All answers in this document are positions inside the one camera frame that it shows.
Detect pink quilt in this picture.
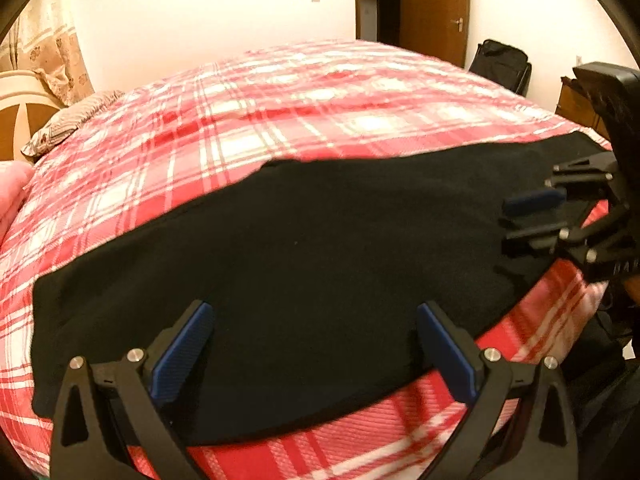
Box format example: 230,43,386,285
0,160,35,240

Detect black pants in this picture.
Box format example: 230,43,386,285
32,132,600,445

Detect brown wooden door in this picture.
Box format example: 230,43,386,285
399,0,470,67

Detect brown wooden dresser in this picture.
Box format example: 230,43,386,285
555,76,610,140

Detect striped floral pillow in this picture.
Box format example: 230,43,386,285
21,90,124,158

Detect beige floral curtain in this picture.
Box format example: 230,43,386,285
1,0,93,106

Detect red plaid bed sheet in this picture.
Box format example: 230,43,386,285
1,40,606,479

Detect black bag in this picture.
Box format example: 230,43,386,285
469,39,533,96

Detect cream brown headboard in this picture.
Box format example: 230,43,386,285
0,70,64,162

